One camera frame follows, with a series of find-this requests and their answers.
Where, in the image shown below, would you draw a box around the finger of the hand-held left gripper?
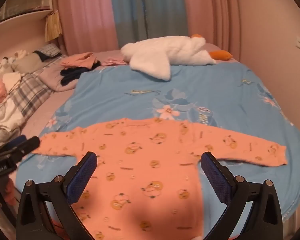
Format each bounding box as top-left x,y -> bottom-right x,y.
0,134 -> 27,154
7,136 -> 41,158

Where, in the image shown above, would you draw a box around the yellow hanging cloth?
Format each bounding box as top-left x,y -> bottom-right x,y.
44,10 -> 63,42

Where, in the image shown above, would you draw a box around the white goose plush toy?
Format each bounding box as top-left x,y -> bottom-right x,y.
120,34 -> 234,82

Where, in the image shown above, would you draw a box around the pink clothes pile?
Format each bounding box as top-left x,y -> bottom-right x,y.
60,52 -> 98,70

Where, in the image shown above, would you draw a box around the striped pillow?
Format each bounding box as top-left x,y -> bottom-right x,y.
34,43 -> 62,62

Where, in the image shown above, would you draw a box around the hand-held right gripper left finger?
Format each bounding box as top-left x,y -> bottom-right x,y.
16,151 -> 98,240

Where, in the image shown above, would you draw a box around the blue floral blanket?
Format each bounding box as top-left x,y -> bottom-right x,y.
16,61 -> 300,233

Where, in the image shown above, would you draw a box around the pink curtain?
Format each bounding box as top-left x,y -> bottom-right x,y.
181,0 -> 242,63
55,0 -> 121,55

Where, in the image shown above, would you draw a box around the orange printed baby top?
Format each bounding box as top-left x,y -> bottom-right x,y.
31,117 -> 288,240

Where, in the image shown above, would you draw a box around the pink folded garment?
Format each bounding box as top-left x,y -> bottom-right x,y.
100,56 -> 127,67

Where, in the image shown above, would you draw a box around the black and white plush toy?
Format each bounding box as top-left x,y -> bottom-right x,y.
0,57 -> 15,75

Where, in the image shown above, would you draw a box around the dark clothes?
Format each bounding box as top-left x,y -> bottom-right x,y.
59,66 -> 91,86

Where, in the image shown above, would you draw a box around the white cloth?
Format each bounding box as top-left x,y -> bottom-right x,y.
2,71 -> 26,91

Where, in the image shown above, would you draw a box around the plaid pillow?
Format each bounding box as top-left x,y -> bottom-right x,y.
0,67 -> 56,152

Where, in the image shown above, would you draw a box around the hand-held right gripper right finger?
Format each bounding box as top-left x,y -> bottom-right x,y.
201,151 -> 283,240

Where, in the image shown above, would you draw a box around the grey pillow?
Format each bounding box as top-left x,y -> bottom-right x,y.
11,53 -> 45,72

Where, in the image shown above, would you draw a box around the blue curtain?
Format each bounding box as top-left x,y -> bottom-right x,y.
109,0 -> 192,50

